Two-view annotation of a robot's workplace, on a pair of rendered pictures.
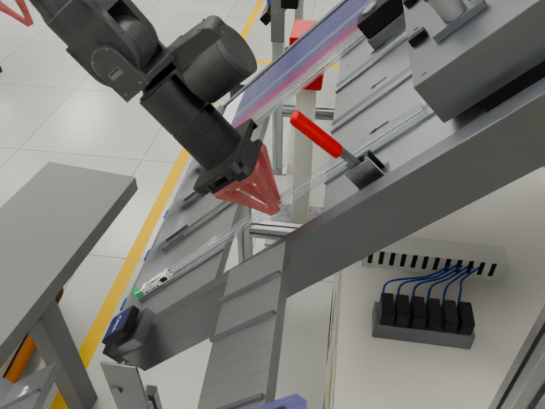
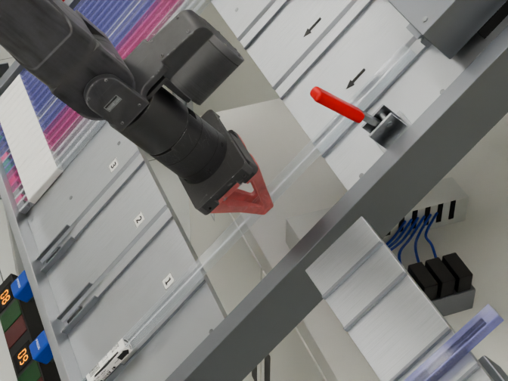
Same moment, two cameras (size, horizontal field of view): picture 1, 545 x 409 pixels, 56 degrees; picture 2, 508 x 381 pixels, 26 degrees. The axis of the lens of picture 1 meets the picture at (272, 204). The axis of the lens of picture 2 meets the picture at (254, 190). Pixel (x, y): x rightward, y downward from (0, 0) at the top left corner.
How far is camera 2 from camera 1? 0.59 m
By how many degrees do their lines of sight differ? 23
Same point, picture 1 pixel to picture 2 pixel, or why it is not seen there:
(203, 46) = (196, 47)
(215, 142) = (209, 147)
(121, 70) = (119, 97)
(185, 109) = (176, 120)
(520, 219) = not seen: hidden behind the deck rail
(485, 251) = (436, 190)
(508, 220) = not seen: hidden behind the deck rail
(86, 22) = (81, 56)
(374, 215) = (413, 167)
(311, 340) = not seen: outside the picture
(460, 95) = (461, 31)
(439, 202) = (469, 134)
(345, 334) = (332, 350)
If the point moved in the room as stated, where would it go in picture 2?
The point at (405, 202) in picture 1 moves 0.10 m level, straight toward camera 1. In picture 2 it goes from (440, 144) to (477, 212)
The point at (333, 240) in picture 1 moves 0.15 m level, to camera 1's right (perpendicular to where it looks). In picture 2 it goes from (375, 208) to (499, 160)
